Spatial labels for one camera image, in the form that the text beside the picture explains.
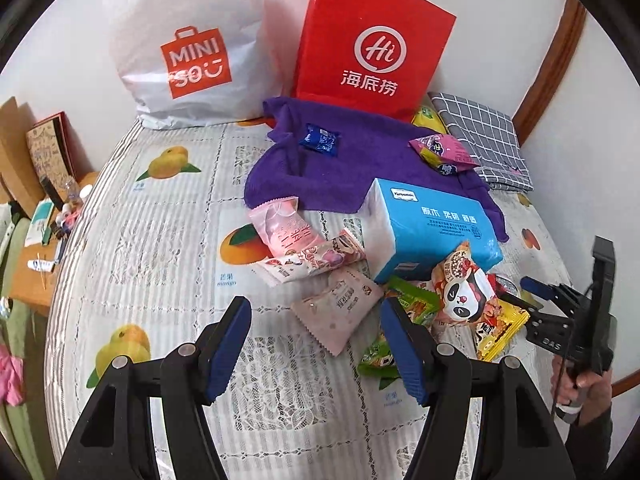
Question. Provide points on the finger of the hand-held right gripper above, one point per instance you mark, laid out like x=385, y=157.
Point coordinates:
x=534, y=287
x=522, y=307

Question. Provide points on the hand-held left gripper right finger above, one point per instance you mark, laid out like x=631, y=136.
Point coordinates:
x=402, y=350

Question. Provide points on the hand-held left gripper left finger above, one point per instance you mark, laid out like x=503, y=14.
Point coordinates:
x=231, y=345

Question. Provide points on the panda print snack packet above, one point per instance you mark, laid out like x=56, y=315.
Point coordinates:
x=465, y=295

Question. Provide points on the pale pink snowflake packet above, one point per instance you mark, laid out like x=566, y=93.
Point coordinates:
x=340, y=305

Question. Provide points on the pink berry print packet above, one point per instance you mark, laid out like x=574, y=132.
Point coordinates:
x=320, y=257

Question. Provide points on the person's right hand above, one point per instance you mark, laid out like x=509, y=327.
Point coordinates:
x=595, y=390

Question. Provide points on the fruit print bed sheet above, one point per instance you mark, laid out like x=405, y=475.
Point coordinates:
x=150, y=260

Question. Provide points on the blue tissue pack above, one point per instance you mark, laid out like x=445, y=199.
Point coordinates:
x=430, y=225

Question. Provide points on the grey checked cloth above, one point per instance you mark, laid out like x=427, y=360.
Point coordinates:
x=485, y=135

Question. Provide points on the pink purple snack packet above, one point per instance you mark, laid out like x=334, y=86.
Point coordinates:
x=440, y=147

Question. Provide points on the purple towel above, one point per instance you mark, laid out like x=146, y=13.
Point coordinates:
x=290, y=160

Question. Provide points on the yellow green snack packet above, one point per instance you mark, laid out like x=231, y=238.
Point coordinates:
x=427, y=119

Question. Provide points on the white tube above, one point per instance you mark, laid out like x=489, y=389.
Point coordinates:
x=41, y=265

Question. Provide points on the wooden side table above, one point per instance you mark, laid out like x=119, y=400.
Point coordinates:
x=30, y=290

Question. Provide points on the pink cloth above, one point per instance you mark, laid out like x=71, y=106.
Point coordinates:
x=11, y=375

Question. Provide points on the blue candy packet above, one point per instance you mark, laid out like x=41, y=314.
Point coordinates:
x=320, y=139

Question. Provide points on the teal carton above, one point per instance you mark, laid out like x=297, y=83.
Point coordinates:
x=41, y=220

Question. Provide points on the green cloth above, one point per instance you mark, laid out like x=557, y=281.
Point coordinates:
x=20, y=440

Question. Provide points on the patterned paper box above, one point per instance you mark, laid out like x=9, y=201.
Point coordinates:
x=47, y=150

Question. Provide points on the brown cardboard box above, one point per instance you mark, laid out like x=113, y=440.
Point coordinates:
x=12, y=150

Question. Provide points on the red paper bag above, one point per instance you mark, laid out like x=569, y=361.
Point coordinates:
x=370, y=40

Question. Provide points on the white plastic shopping bag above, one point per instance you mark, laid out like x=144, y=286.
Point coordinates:
x=200, y=25

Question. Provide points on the wooden bed frame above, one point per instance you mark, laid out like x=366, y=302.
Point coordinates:
x=555, y=60

